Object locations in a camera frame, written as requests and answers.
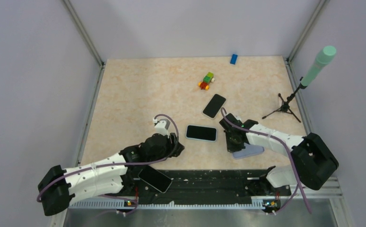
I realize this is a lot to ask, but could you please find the lavender phone case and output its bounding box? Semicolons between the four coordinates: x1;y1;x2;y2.
232;143;264;159

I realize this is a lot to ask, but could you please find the light blue phone case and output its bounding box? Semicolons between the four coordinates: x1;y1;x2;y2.
185;125;218;142

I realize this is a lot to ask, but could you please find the silver-edged black phone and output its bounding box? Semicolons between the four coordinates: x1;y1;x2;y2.
138;166;173;193

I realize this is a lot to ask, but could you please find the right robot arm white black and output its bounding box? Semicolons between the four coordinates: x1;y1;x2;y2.
221;113;339;195

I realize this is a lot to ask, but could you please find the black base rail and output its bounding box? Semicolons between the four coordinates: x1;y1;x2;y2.
117;169;292;205

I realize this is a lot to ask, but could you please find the colourful toy block car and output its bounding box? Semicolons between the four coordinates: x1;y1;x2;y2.
198;72;215;90

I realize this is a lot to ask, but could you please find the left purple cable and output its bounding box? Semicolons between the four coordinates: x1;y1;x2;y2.
36;113;180;217

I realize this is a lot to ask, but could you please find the blue toy brick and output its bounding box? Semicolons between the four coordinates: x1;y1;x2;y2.
230;54;238;65

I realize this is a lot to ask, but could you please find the mint green microphone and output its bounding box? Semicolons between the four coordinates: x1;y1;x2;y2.
299;45;337;89

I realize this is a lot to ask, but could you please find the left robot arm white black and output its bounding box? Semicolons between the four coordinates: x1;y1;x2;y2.
36;114;184;216

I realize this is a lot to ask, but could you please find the black tripod stand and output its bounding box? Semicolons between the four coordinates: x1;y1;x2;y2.
262;84;306;123

